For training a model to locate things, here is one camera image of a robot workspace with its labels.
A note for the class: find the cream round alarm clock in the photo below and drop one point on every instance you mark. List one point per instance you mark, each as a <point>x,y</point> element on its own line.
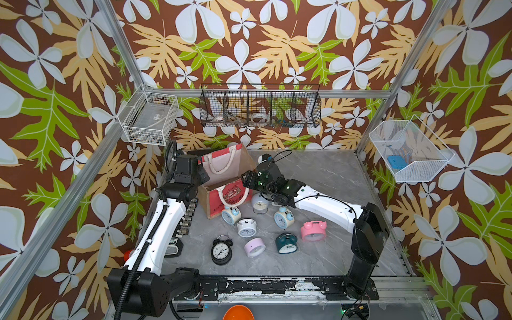
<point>231,215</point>

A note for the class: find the dark green alarm clock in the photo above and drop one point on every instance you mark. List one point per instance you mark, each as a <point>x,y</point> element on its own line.
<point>286,243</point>

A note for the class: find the light blue bell alarm clock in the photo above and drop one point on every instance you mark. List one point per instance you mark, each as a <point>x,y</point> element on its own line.
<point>284,218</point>

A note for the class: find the white round alarm clock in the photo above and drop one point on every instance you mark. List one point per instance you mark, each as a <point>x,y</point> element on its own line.
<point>246,228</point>

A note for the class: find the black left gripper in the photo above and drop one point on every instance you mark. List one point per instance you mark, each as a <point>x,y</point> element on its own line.
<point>204,177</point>

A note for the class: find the burlap red Christmas canvas bag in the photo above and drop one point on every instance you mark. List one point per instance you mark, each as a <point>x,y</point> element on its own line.
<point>225,187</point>

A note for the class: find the black wire wall basket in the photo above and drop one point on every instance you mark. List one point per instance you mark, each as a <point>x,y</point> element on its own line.
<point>259,105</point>

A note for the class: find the white wire basket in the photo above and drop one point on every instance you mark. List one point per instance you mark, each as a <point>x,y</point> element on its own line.
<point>148,116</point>
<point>425,152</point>

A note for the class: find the pink twin bell alarm clock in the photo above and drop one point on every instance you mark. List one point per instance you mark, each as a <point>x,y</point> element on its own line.
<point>314,231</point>

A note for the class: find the lilac round alarm clock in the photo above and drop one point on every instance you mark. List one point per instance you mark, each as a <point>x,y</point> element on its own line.
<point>254,247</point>

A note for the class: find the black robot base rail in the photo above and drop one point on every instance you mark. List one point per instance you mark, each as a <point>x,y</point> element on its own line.
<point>333,288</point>

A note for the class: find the clear round alarm clock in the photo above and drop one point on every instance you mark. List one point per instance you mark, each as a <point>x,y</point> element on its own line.
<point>259,204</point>

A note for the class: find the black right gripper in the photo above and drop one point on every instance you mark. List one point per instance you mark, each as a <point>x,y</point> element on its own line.
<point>250,178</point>

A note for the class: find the blue object in basket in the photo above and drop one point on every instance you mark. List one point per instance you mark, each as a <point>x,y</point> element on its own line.
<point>397,162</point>

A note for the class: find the orange bowl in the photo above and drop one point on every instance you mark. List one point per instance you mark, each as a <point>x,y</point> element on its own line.
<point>238,312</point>

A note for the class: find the black twin bell alarm clock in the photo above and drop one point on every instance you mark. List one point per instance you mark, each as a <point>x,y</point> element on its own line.
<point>221,251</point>

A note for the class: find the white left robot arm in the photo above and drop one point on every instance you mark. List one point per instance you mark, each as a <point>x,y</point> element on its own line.
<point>140,287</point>

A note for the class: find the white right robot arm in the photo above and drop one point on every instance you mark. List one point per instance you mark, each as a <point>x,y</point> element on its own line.
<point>366,223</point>

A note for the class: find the white wire basket right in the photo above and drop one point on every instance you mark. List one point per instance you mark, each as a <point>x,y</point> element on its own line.
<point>425,152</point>

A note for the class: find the white wire basket left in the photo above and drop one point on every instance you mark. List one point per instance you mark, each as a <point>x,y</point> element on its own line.
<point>148,116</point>

